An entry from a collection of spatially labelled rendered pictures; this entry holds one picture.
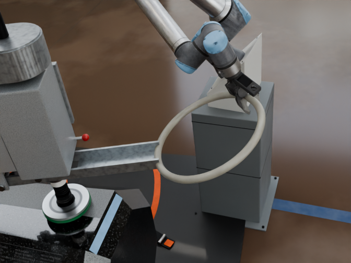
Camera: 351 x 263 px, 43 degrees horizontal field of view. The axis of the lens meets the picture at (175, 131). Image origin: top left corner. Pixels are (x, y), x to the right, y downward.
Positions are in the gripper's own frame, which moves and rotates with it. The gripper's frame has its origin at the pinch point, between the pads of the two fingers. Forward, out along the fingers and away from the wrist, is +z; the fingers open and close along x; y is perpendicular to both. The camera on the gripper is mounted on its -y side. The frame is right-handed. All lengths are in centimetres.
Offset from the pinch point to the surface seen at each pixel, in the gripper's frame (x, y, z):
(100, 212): 77, 27, 7
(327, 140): -76, 86, 143
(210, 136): 7, 60, 43
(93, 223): 82, 23, 6
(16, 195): 103, 60, -9
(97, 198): 75, 36, 6
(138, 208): 64, 35, 26
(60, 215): 91, 30, -4
